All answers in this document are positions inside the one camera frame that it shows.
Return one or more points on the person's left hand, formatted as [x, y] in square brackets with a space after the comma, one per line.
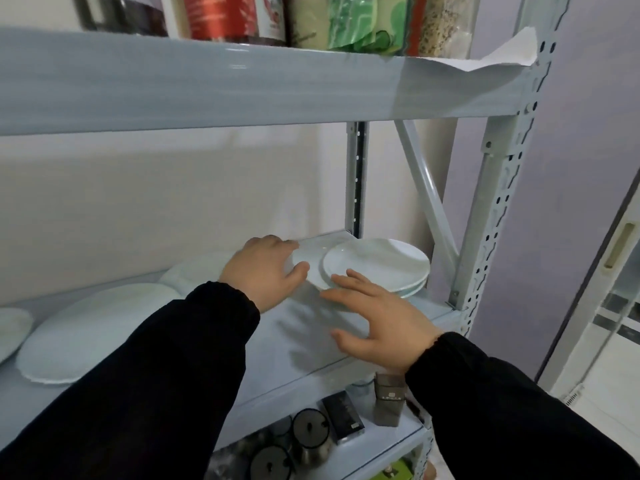
[257, 274]

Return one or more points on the large white oval plate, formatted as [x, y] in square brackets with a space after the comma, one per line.
[90, 334]

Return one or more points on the beige food packet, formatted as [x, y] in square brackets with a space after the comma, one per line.
[307, 22]

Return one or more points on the person's right hand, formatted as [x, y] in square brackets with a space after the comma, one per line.
[395, 329]

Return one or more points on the grey metal shelving rack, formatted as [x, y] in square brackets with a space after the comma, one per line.
[200, 79]

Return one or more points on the clear glass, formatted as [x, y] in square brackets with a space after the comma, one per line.
[361, 393]

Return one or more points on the person's left thumb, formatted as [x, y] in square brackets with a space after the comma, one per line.
[298, 275]

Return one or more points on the green plastic packet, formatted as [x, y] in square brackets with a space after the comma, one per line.
[367, 22]

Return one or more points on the person's right thumb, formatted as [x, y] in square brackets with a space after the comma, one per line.
[349, 339]

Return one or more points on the person's right middle finger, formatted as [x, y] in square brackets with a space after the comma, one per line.
[350, 283]

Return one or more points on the red and white packet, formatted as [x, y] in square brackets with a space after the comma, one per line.
[271, 19]

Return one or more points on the green and yellow packet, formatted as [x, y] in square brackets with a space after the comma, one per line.
[395, 470]

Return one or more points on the stack of white round plates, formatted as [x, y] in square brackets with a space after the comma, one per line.
[380, 262]

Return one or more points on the white paper shelf liner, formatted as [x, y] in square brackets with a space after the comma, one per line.
[492, 57]

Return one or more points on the black rectangular box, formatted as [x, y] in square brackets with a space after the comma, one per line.
[342, 417]

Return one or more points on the white sliding door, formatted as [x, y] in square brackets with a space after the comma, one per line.
[595, 319]

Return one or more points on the person's left forearm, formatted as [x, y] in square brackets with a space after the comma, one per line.
[150, 384]

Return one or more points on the dark glass jar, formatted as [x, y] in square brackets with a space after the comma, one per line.
[125, 14]

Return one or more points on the black-lidded steel jar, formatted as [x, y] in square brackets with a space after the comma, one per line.
[271, 464]
[281, 428]
[311, 429]

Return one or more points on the white ceramic bowl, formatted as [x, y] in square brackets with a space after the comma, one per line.
[312, 257]

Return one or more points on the small white plate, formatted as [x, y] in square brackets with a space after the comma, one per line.
[11, 332]

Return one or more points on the person's right forearm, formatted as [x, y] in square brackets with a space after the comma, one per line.
[500, 419]

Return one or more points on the brown rectangular box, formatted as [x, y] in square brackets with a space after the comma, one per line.
[390, 399]

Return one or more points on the red tin can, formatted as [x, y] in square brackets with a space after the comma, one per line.
[220, 17]

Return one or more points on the clear packet of grains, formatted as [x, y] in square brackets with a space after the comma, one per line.
[442, 24]

